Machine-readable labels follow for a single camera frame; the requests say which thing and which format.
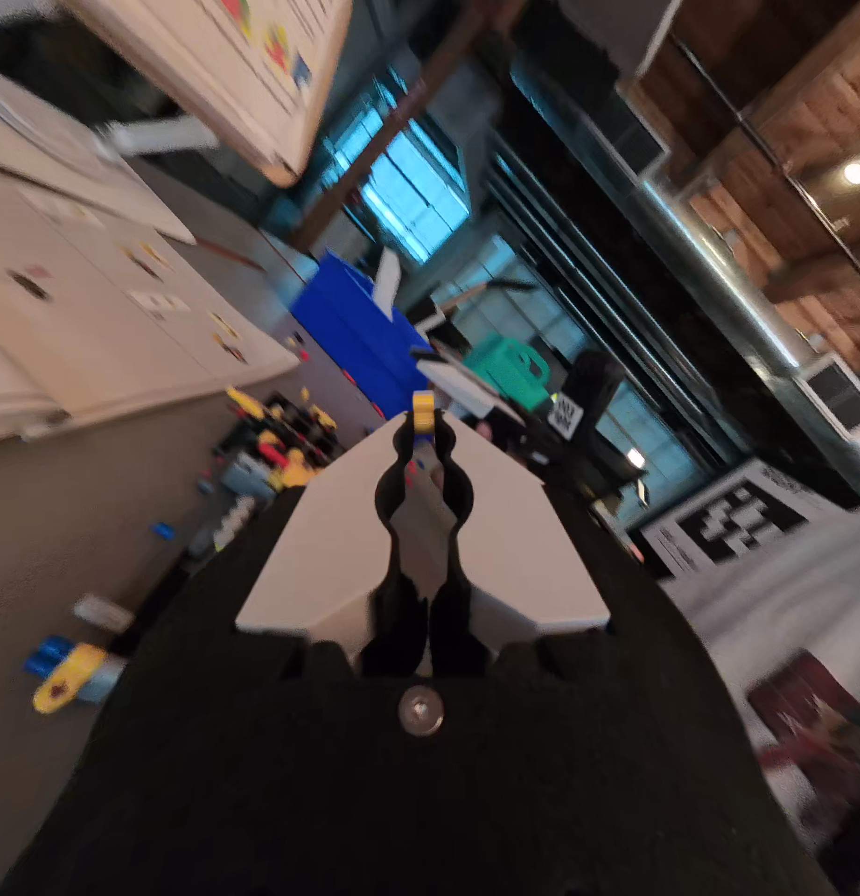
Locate air vent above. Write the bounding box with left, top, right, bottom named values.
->
left=797, top=353, right=860, bottom=442

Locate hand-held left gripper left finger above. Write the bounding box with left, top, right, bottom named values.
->
left=235, top=413, right=411, bottom=662

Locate blue plastic bin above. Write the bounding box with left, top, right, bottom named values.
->
left=290, top=251, right=432, bottom=421

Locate metal air duct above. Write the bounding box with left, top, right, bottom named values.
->
left=514, top=56, right=860, bottom=491

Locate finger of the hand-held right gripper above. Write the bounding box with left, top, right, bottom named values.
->
left=414, top=353, right=525, bottom=422

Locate white paper slip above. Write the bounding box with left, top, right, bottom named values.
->
left=371, top=246, right=404, bottom=323

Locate printed instruction sheet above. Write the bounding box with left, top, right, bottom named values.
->
left=87, top=0, right=343, bottom=165

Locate desk lamp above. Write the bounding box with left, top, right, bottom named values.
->
left=412, top=277, right=539, bottom=333

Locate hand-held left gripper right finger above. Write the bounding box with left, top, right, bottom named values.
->
left=438, top=413, right=610, bottom=662

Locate teal container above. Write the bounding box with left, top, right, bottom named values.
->
left=463, top=335, right=551, bottom=414

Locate lego car model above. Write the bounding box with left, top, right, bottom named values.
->
left=24, top=385, right=341, bottom=715

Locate lego instruction booklet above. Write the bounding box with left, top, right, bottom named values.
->
left=0, top=168, right=301, bottom=447

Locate square code card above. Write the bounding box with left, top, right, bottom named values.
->
left=640, top=458, right=845, bottom=580

